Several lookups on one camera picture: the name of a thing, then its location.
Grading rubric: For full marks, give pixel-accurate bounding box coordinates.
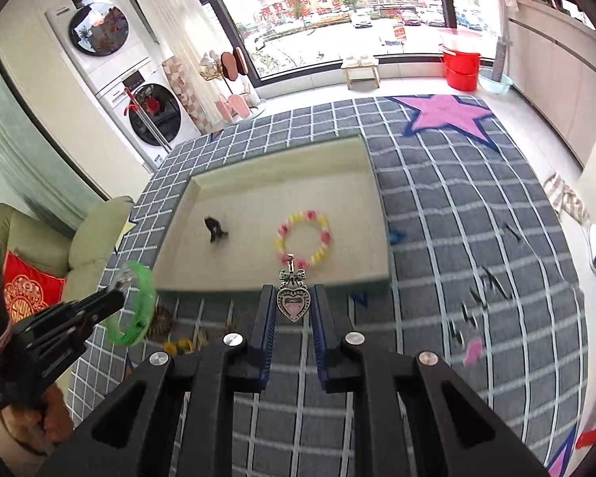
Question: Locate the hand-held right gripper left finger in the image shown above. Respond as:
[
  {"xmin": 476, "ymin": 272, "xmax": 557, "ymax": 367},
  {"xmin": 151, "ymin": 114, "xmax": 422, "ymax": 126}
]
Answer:
[{"xmin": 32, "ymin": 284, "xmax": 279, "ymax": 477}]

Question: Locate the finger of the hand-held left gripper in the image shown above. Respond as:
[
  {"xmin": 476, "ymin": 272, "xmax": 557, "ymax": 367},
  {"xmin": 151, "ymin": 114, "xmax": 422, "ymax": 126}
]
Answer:
[
  {"xmin": 78, "ymin": 300, "xmax": 126, "ymax": 339},
  {"xmin": 62, "ymin": 288, "xmax": 126, "ymax": 322}
]

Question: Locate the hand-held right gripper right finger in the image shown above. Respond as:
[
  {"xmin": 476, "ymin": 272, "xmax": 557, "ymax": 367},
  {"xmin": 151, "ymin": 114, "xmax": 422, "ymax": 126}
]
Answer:
[{"xmin": 312, "ymin": 284, "xmax": 552, "ymax": 477}]

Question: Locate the silver heart bow earring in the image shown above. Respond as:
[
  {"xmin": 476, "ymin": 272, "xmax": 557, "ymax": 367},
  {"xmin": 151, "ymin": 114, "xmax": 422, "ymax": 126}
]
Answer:
[{"xmin": 277, "ymin": 252, "xmax": 313, "ymax": 325}]

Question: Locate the green translucent bracelet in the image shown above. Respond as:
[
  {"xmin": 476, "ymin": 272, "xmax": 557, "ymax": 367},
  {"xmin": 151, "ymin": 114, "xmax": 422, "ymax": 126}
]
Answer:
[{"xmin": 103, "ymin": 259, "xmax": 157, "ymax": 347}]

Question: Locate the beige shallow tray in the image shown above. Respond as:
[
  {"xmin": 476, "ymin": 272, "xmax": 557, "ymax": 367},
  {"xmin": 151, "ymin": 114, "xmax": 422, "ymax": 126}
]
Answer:
[{"xmin": 151, "ymin": 134, "xmax": 393, "ymax": 296}]

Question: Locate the person's left hand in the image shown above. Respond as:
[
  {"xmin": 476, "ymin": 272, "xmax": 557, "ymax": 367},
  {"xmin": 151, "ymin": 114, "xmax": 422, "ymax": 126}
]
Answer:
[{"xmin": 0, "ymin": 385, "xmax": 76, "ymax": 458}]

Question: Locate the pale green sofa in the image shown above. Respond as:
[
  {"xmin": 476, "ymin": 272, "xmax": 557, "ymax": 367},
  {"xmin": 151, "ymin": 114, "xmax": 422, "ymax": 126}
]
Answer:
[{"xmin": 0, "ymin": 196, "xmax": 136, "ymax": 458}]

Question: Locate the red patterned cushion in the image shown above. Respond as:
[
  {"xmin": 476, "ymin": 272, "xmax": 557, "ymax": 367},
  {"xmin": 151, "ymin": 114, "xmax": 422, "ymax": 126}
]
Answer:
[{"xmin": 1, "ymin": 251, "xmax": 66, "ymax": 331}]

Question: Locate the black hair clip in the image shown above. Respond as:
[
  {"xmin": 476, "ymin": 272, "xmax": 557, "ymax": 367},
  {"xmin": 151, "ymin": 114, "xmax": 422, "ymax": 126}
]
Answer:
[{"xmin": 203, "ymin": 215, "xmax": 229, "ymax": 244}]

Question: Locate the small pink accessory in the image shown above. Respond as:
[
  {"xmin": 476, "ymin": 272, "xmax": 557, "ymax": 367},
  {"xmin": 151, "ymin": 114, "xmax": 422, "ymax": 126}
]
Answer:
[{"xmin": 464, "ymin": 337, "xmax": 486, "ymax": 366}]

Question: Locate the grey grid star blanket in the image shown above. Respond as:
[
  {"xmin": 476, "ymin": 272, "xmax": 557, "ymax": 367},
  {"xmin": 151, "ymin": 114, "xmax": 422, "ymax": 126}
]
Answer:
[{"xmin": 64, "ymin": 94, "xmax": 589, "ymax": 477}]

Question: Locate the white front-load washing machine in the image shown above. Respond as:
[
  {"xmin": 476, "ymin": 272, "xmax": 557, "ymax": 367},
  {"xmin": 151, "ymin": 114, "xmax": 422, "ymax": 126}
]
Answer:
[{"xmin": 97, "ymin": 60, "xmax": 202, "ymax": 170}]

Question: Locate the pink checkered panel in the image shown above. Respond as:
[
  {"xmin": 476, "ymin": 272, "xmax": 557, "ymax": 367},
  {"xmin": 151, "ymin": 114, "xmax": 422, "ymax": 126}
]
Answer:
[{"xmin": 161, "ymin": 54, "xmax": 202, "ymax": 135}]

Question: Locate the gold display rack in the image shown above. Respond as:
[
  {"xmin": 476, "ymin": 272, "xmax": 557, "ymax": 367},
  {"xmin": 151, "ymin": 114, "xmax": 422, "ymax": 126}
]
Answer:
[{"xmin": 199, "ymin": 47, "xmax": 267, "ymax": 123}]

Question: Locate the small wooden stool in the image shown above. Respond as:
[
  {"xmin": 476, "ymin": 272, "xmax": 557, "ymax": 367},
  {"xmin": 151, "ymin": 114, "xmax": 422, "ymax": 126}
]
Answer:
[{"xmin": 341, "ymin": 54, "xmax": 381, "ymax": 91}]

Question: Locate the striped beige cloth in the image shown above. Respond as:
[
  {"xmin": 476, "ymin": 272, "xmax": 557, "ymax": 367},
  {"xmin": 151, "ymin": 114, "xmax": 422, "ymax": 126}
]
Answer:
[{"xmin": 544, "ymin": 173, "xmax": 590, "ymax": 222}]

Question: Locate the white dryer with round door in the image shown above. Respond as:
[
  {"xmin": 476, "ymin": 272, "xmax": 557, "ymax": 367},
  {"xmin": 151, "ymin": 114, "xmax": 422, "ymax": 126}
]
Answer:
[{"xmin": 45, "ymin": 0, "xmax": 152, "ymax": 96}]

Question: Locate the red plastic bucket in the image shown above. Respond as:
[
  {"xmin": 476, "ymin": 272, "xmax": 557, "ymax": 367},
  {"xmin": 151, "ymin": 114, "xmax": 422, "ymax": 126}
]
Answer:
[{"xmin": 438, "ymin": 30, "xmax": 482, "ymax": 93}]

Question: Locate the light blue basin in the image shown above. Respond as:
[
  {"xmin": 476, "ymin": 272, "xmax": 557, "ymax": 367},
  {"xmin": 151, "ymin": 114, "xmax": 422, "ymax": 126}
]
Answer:
[{"xmin": 478, "ymin": 67, "xmax": 514, "ymax": 97}]

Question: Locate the pink yellow bead bracelet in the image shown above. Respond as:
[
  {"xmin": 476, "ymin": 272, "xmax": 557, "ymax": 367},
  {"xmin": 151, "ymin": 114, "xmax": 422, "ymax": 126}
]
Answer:
[{"xmin": 275, "ymin": 210, "xmax": 333, "ymax": 270}]

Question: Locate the red mop with metal handle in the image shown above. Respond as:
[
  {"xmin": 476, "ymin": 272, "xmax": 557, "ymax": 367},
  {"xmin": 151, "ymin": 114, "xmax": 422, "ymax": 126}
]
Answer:
[{"xmin": 124, "ymin": 87, "xmax": 172, "ymax": 153}]

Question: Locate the beige wall cabinet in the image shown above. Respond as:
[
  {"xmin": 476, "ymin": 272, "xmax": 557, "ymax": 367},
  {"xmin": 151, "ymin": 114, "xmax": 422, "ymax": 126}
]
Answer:
[{"xmin": 505, "ymin": 0, "xmax": 596, "ymax": 170}]

